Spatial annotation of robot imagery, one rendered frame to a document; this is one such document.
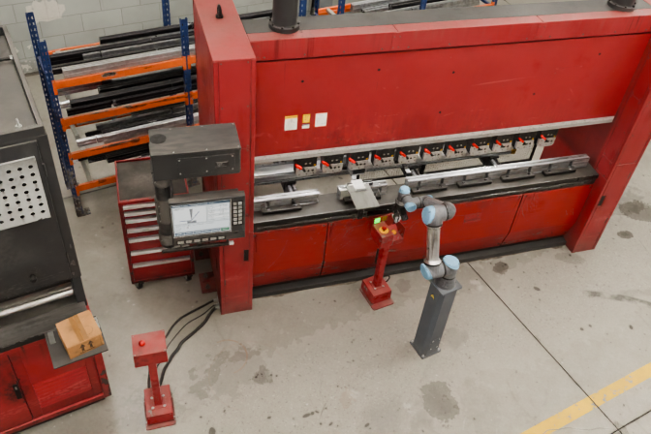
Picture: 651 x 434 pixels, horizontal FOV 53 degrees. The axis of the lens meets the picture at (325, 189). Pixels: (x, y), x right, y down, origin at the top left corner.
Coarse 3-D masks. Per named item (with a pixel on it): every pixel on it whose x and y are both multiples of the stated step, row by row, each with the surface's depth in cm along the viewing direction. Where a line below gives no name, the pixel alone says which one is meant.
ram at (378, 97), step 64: (256, 64) 402; (320, 64) 415; (384, 64) 429; (448, 64) 444; (512, 64) 461; (576, 64) 478; (256, 128) 434; (320, 128) 450; (384, 128) 466; (448, 128) 484
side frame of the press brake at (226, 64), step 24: (216, 0) 425; (216, 24) 400; (240, 24) 403; (216, 48) 379; (240, 48) 381; (216, 72) 374; (240, 72) 378; (216, 96) 384; (240, 96) 389; (216, 120) 395; (240, 120) 401; (240, 144) 413; (216, 240) 480; (240, 240) 470; (216, 264) 504; (240, 264) 486; (240, 288) 504
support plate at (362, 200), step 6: (348, 186) 496; (366, 186) 498; (354, 192) 492; (360, 192) 493; (366, 192) 493; (372, 192) 494; (354, 198) 487; (360, 198) 488; (366, 198) 488; (372, 198) 489; (360, 204) 482; (366, 204) 483; (372, 204) 483; (378, 204) 484
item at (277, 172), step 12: (444, 144) 550; (444, 156) 543; (468, 156) 552; (480, 156) 556; (264, 168) 507; (276, 168) 508; (288, 168) 509; (372, 168) 528; (384, 168) 532; (396, 168) 537; (264, 180) 504; (276, 180) 508; (288, 180) 511
